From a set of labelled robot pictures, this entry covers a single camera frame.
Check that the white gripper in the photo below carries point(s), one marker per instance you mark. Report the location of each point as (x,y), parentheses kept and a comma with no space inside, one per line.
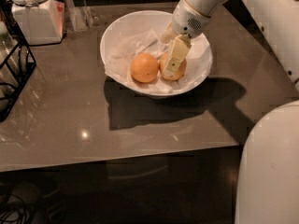
(188,20)

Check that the orange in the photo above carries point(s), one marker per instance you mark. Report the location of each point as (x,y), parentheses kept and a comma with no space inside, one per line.
(144,68)
(178,75)

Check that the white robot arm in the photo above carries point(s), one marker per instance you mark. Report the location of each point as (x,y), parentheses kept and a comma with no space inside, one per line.
(267,189)

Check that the white bowl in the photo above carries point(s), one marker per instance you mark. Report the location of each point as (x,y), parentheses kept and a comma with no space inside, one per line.
(137,22)

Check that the white paper liner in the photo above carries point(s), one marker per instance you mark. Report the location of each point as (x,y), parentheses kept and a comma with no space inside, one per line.
(130,47)

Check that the black wire rack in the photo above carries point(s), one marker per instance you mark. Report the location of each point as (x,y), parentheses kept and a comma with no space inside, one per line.
(17,60)

